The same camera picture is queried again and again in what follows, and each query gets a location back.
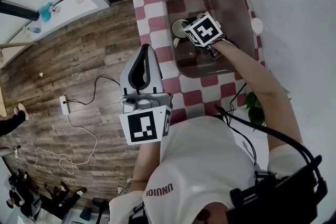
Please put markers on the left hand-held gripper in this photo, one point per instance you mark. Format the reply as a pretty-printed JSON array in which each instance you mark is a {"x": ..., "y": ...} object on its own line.
[{"x": 143, "y": 127}]

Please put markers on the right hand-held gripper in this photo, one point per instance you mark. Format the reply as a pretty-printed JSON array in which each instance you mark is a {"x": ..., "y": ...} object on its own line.
[{"x": 206, "y": 31}]

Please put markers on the grey translucent plastic bin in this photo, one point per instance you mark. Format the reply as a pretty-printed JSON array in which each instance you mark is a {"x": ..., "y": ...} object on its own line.
[{"x": 236, "y": 8}]

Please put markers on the person's right forearm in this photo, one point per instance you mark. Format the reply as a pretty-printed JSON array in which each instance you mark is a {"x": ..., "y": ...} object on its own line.
[{"x": 257, "y": 81}]

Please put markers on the person's left forearm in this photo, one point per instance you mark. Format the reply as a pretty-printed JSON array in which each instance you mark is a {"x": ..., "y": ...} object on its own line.
[{"x": 147, "y": 162}]

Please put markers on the small vial with red liquid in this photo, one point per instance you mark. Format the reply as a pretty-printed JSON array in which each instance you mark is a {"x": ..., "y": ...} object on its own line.
[{"x": 55, "y": 9}]

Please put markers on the red white checkered tablecloth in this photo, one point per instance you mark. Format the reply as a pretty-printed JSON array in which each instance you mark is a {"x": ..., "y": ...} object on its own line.
[{"x": 194, "y": 91}]

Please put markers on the white paper roll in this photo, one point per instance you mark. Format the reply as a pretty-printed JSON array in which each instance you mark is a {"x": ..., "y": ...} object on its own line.
[{"x": 256, "y": 25}]

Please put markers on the person's black trousers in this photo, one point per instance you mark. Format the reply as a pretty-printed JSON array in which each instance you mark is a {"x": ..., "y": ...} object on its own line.
[{"x": 216, "y": 116}]

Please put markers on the person's white t-shirt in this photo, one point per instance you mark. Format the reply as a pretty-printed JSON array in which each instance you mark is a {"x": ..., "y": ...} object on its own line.
[{"x": 199, "y": 157}]

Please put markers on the green leafy potted plant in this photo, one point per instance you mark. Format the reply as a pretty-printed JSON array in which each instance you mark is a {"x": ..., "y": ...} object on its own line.
[{"x": 256, "y": 112}]

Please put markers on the blue duster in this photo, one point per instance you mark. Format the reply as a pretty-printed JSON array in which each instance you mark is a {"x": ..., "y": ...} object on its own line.
[{"x": 46, "y": 11}]

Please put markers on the clear plastic bottle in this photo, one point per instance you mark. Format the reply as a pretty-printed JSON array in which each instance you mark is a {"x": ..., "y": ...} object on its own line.
[{"x": 34, "y": 30}]

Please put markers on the wooden table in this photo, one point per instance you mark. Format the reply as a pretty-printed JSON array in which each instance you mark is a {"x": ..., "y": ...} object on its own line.
[{"x": 15, "y": 44}]

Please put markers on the small white power strip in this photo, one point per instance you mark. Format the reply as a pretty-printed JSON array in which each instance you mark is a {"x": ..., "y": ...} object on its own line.
[{"x": 16, "y": 153}]

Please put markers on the person's bare neck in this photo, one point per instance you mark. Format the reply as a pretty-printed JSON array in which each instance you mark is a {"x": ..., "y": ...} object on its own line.
[{"x": 212, "y": 215}]

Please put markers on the black chest pack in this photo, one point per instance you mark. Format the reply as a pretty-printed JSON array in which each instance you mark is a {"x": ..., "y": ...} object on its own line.
[{"x": 283, "y": 199}]

